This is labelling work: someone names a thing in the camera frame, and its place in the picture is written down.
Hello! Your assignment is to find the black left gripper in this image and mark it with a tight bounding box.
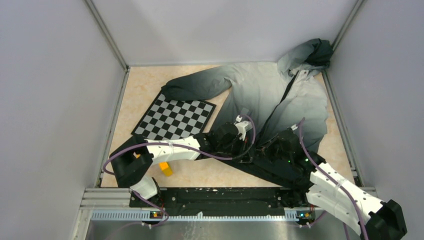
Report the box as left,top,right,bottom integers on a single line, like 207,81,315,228
217,135,252,164

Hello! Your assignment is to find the grey gradient hooded jacket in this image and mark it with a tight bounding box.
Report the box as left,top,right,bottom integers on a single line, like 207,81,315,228
161,37,335,190

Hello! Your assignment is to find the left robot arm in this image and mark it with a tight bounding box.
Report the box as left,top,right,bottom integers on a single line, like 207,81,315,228
107,120,256,207

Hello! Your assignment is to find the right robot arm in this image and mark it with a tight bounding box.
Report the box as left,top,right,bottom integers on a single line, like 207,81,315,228
256,126,408,240

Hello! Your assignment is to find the black white checkerboard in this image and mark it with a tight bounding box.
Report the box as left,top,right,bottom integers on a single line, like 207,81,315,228
131,92,216,140

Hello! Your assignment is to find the yellow block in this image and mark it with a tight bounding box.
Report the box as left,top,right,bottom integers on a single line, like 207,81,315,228
158,162,173,177

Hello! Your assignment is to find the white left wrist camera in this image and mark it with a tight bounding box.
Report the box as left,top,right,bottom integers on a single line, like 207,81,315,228
234,114,255,141

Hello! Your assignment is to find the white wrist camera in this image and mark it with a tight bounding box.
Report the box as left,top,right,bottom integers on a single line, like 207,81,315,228
290,123,300,132
234,114,255,141

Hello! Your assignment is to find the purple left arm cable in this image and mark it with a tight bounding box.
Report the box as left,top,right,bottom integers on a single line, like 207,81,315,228
102,114,257,229

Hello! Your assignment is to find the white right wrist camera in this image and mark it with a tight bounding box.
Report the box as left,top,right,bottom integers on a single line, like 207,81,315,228
290,123,300,132

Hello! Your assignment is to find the grey cable duct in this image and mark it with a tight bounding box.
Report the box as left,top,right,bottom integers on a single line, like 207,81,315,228
91,210,299,222

